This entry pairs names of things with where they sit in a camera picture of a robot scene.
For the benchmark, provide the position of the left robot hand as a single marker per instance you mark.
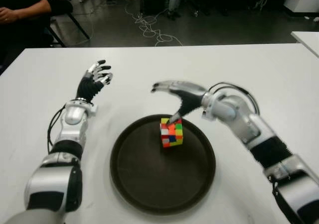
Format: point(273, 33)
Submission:
point(86, 88)

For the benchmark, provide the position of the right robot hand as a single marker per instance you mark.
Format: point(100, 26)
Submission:
point(190, 97)

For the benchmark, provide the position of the multicolour Rubik's cube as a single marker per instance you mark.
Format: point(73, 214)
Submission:
point(172, 134)

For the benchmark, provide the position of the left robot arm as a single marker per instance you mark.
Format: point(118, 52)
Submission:
point(73, 113)

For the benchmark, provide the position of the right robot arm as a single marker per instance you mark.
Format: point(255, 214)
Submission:
point(249, 124)

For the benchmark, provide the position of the dark brown round plate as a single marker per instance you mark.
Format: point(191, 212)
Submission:
point(154, 179)

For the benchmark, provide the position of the black chair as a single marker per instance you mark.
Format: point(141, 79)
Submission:
point(79, 27)

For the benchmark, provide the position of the seated person in black shirt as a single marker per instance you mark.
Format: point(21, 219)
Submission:
point(30, 11)

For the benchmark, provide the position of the black cabinet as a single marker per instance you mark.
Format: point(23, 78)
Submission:
point(153, 0)

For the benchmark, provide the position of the white side table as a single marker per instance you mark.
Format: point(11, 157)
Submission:
point(309, 41)

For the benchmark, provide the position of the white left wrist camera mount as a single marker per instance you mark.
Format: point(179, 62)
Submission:
point(94, 109)

